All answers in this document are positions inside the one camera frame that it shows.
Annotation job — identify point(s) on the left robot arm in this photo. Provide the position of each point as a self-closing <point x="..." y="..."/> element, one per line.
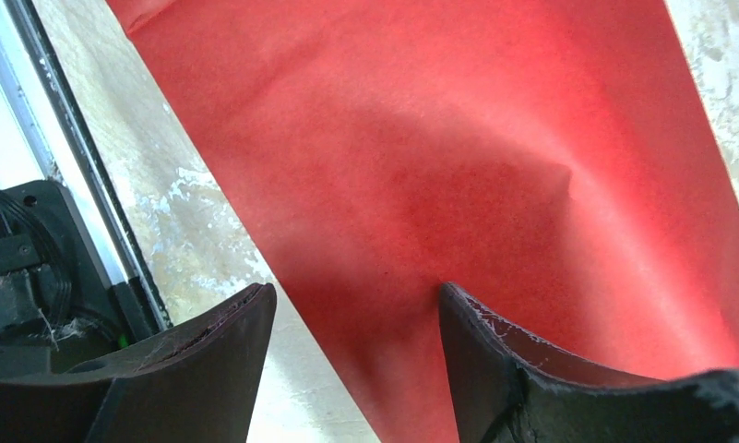
<point x="82" y="360"/>

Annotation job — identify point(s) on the red paper bag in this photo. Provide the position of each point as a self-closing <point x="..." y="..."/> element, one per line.
<point x="551" y="157"/>

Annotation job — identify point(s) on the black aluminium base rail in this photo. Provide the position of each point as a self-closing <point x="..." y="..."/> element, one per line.
<point x="44" y="135"/>

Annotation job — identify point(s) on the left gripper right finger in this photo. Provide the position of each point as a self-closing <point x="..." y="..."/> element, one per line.
<point x="510" y="385"/>

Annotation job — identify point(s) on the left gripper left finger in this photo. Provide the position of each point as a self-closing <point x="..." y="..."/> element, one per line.
<point x="195" y="382"/>

